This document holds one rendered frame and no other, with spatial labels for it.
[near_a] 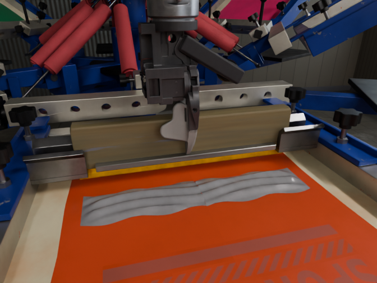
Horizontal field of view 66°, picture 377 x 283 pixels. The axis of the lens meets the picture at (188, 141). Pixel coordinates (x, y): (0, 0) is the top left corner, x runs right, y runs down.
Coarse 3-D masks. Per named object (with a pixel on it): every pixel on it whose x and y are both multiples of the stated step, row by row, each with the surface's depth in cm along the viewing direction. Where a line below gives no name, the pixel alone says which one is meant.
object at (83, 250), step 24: (168, 168) 54; (72, 192) 47; (96, 192) 47; (72, 216) 41; (144, 216) 41; (168, 216) 41; (192, 216) 41; (72, 240) 37; (96, 240) 37; (120, 240) 37; (144, 240) 37; (168, 240) 37; (192, 240) 37; (216, 240) 37; (72, 264) 34; (96, 264) 34
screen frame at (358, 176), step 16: (64, 128) 62; (320, 144) 55; (320, 160) 56; (336, 160) 52; (352, 176) 48; (368, 176) 45; (32, 192) 45; (368, 192) 46; (16, 208) 38; (0, 224) 35; (16, 224) 37; (0, 240) 32; (16, 240) 36; (0, 256) 31; (0, 272) 31
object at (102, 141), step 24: (96, 120) 47; (120, 120) 47; (144, 120) 47; (168, 120) 48; (216, 120) 50; (240, 120) 51; (264, 120) 52; (288, 120) 54; (72, 144) 45; (96, 144) 46; (120, 144) 47; (144, 144) 48; (168, 144) 49; (216, 144) 52; (240, 144) 53
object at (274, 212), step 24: (192, 168) 54; (216, 168) 54; (240, 168) 54; (264, 168) 54; (288, 168) 54; (312, 192) 47; (216, 216) 41; (240, 216) 41; (264, 216) 41; (288, 216) 41; (312, 216) 41; (336, 216) 41; (360, 240) 37
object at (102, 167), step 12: (252, 144) 54; (264, 144) 54; (156, 156) 49; (168, 156) 49; (180, 156) 49; (192, 156) 50; (204, 156) 51; (216, 156) 51; (96, 168) 46; (108, 168) 47; (120, 168) 47
